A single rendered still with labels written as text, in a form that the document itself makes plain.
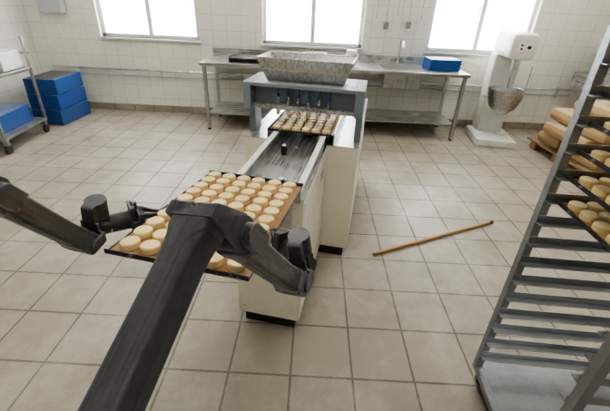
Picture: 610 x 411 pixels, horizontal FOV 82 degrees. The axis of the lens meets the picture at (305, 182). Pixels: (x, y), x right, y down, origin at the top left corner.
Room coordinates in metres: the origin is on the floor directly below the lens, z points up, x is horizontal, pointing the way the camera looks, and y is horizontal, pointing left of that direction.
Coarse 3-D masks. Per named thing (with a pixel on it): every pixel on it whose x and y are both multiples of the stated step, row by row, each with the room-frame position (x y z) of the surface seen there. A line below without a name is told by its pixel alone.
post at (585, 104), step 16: (608, 32) 1.07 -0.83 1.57; (608, 48) 1.06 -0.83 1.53; (592, 80) 1.06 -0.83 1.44; (576, 112) 1.07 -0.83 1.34; (576, 128) 1.06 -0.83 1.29; (560, 160) 1.06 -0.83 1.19; (544, 192) 1.07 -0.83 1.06; (544, 208) 1.06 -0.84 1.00; (528, 224) 1.08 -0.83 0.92; (512, 272) 1.07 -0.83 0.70; (512, 288) 1.06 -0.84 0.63; (496, 320) 1.06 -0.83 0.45; (480, 352) 1.06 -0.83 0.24
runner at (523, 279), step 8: (512, 280) 1.05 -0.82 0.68; (520, 280) 1.05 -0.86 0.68; (528, 280) 1.05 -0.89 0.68; (536, 280) 1.05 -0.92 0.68; (544, 280) 1.05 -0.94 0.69; (552, 280) 1.05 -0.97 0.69; (560, 280) 1.04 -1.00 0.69; (568, 280) 1.04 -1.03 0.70; (576, 280) 1.04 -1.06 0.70; (584, 280) 1.04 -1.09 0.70; (592, 280) 1.04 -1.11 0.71; (560, 288) 1.02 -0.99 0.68; (568, 288) 1.02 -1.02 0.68; (576, 288) 1.02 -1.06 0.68; (584, 288) 1.02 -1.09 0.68; (592, 288) 1.03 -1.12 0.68; (600, 288) 1.03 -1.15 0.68; (608, 288) 1.03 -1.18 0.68
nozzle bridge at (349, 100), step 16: (256, 80) 2.13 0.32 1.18; (352, 80) 2.26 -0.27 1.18; (256, 96) 2.16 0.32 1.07; (272, 96) 2.15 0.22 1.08; (304, 96) 2.11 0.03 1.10; (320, 96) 2.09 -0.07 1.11; (336, 96) 2.08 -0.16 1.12; (352, 96) 2.06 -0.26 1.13; (256, 112) 2.21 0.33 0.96; (320, 112) 2.04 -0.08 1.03; (336, 112) 2.02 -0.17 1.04; (352, 112) 2.01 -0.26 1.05; (256, 128) 2.20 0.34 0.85
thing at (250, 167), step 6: (276, 132) 2.00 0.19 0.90; (282, 132) 2.13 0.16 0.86; (270, 138) 1.91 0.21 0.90; (276, 138) 1.98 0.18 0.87; (264, 144) 1.80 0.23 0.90; (270, 144) 1.85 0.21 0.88; (258, 150) 1.72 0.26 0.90; (264, 150) 1.75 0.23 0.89; (270, 150) 1.85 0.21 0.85; (252, 156) 1.63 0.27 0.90; (258, 156) 1.64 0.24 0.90; (264, 156) 1.75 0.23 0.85; (246, 162) 1.55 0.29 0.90; (252, 162) 1.56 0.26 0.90; (258, 162) 1.64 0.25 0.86; (246, 168) 1.49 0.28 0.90; (252, 168) 1.56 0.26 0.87; (246, 174) 1.47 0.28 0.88
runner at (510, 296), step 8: (512, 296) 1.05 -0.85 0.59; (520, 296) 1.05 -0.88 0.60; (528, 296) 1.05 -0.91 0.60; (536, 296) 1.05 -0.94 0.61; (544, 296) 1.05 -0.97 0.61; (552, 296) 1.04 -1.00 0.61; (560, 296) 1.04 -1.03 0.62; (544, 304) 1.02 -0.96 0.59; (552, 304) 1.02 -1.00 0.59; (560, 304) 1.02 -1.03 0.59; (568, 304) 1.03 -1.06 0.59; (576, 304) 1.03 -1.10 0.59; (584, 304) 1.03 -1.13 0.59; (592, 304) 1.03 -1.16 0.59; (600, 304) 1.03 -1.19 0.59; (608, 304) 1.03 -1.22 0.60
